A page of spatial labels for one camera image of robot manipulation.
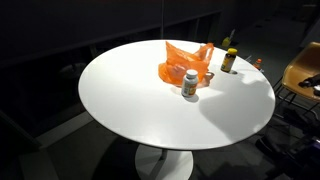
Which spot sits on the white pill bottle orange label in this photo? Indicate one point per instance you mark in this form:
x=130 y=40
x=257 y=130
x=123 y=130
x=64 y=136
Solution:
x=190 y=85

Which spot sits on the orange plastic bag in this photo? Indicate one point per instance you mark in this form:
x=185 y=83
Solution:
x=180 y=65

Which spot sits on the dark bottle yellow cap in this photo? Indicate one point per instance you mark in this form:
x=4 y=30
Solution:
x=228 y=61

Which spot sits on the yellow spray bottle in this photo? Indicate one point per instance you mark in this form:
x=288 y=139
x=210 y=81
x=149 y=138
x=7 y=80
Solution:
x=227 y=41

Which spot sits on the small orange capped bottle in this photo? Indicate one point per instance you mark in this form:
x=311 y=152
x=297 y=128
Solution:
x=257 y=63

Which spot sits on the black object on chair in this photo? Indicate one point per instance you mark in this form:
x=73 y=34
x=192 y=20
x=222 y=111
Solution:
x=310 y=81

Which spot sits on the white round table pedestal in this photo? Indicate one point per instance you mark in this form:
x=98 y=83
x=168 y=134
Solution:
x=173 y=165

